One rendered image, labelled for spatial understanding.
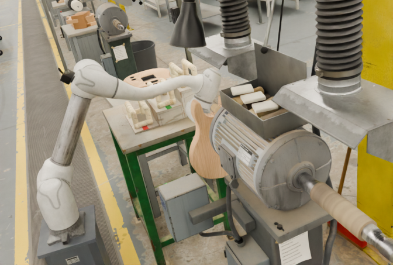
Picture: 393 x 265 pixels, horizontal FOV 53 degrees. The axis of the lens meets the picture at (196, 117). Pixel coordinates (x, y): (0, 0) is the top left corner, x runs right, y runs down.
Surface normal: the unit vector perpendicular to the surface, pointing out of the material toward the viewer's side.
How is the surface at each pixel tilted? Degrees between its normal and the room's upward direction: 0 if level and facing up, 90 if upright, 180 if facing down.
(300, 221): 0
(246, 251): 0
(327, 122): 38
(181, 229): 90
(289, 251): 89
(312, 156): 84
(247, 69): 90
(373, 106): 0
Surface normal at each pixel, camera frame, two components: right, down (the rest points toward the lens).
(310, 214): -0.16, -0.88
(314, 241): 0.38, 0.36
